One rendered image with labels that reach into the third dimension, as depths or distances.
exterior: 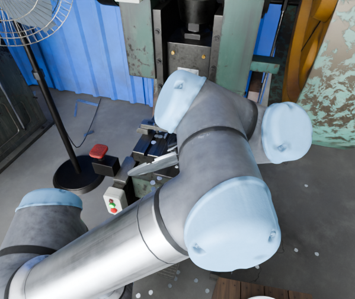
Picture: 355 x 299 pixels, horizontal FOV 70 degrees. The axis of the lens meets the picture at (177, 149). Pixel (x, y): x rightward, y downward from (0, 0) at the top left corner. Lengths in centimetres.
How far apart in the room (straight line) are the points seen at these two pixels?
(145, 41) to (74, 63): 199
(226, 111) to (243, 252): 14
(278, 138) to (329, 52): 21
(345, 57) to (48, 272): 52
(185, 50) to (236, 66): 17
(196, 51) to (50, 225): 63
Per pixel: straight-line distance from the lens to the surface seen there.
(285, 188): 202
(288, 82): 99
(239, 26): 76
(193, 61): 86
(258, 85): 130
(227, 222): 18
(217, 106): 27
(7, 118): 238
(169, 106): 28
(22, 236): 51
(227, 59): 79
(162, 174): 92
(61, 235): 52
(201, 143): 23
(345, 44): 48
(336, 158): 242
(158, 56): 85
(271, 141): 32
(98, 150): 108
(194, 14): 85
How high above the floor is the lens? 149
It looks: 44 degrees down
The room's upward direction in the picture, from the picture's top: straight up
